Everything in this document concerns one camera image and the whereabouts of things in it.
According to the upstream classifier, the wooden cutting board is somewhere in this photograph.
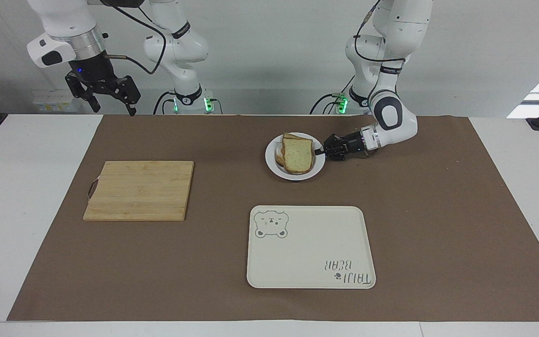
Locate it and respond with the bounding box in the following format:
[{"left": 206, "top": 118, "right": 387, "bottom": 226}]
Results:
[{"left": 83, "top": 161, "right": 195, "bottom": 222}]

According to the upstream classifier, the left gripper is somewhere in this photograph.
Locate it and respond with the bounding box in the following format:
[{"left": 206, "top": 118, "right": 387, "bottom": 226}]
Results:
[{"left": 314, "top": 131, "right": 365, "bottom": 163}]

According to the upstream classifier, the bread slice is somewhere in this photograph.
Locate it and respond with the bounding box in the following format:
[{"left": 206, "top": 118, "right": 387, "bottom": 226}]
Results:
[
  {"left": 275, "top": 132, "right": 314, "bottom": 167},
  {"left": 282, "top": 137, "right": 316, "bottom": 176}
]

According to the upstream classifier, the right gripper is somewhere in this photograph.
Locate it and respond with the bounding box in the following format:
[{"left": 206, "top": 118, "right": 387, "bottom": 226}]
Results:
[{"left": 65, "top": 51, "right": 141, "bottom": 117}]

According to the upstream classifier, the white round plate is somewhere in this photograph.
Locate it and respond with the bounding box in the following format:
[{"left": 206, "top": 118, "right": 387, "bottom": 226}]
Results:
[{"left": 265, "top": 132, "right": 328, "bottom": 182}]

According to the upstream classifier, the cream tray with bear print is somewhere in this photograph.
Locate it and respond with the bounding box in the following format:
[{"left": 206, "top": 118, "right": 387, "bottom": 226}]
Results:
[{"left": 246, "top": 205, "right": 377, "bottom": 289}]

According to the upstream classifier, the black cable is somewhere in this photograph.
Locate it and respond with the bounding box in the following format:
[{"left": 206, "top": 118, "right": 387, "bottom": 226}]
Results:
[
  {"left": 310, "top": 75, "right": 355, "bottom": 116},
  {"left": 153, "top": 91, "right": 177, "bottom": 116},
  {"left": 101, "top": 0, "right": 168, "bottom": 75},
  {"left": 353, "top": 0, "right": 407, "bottom": 64}
]

